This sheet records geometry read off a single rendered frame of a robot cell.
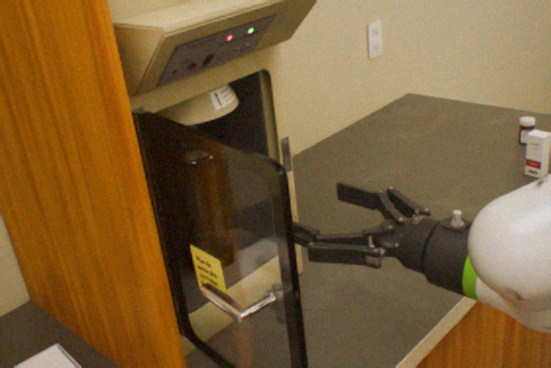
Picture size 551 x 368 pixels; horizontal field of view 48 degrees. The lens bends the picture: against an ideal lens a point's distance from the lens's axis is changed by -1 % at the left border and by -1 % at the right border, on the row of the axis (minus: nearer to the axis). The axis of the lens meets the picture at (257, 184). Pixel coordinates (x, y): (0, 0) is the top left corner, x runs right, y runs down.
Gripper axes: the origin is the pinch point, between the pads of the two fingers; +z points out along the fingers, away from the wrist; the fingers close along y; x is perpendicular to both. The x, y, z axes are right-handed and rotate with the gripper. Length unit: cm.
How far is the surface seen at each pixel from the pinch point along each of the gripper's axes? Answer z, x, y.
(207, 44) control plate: 9.6, -26.6, 8.4
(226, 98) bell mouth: 19.8, -14.0, -2.6
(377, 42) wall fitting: 60, 5, -104
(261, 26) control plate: 9.5, -26.7, -2.2
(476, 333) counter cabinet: -10, 43, -36
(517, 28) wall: 60, 25, -213
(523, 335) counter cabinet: -10, 61, -62
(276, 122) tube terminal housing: 17.5, -7.2, -11.4
